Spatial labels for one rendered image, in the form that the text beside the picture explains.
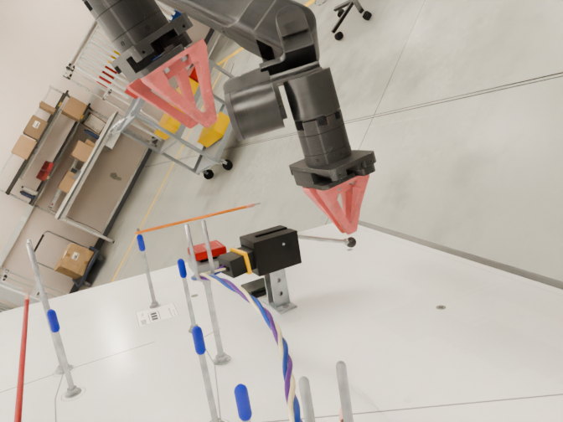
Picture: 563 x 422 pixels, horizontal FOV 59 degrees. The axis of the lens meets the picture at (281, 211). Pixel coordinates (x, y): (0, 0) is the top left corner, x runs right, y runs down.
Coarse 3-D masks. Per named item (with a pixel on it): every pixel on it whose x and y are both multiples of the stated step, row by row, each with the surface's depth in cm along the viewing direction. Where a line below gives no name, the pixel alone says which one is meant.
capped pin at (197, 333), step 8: (200, 328) 36; (192, 336) 36; (200, 336) 36; (200, 344) 36; (200, 352) 36; (200, 360) 37; (208, 376) 37; (208, 384) 37; (208, 392) 37; (208, 400) 38; (216, 416) 38
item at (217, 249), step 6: (216, 240) 79; (198, 246) 77; (204, 246) 77; (210, 246) 76; (216, 246) 76; (222, 246) 75; (198, 252) 74; (204, 252) 74; (216, 252) 75; (222, 252) 75; (198, 258) 74; (204, 258) 74; (216, 258) 76
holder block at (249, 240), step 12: (276, 228) 59; (240, 240) 58; (252, 240) 55; (264, 240) 55; (276, 240) 56; (288, 240) 56; (264, 252) 55; (276, 252) 56; (288, 252) 56; (264, 264) 55; (276, 264) 56; (288, 264) 57
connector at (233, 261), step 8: (240, 248) 57; (248, 248) 56; (224, 256) 55; (232, 256) 55; (240, 256) 54; (248, 256) 55; (224, 264) 55; (232, 264) 54; (240, 264) 54; (224, 272) 56; (232, 272) 54; (240, 272) 54
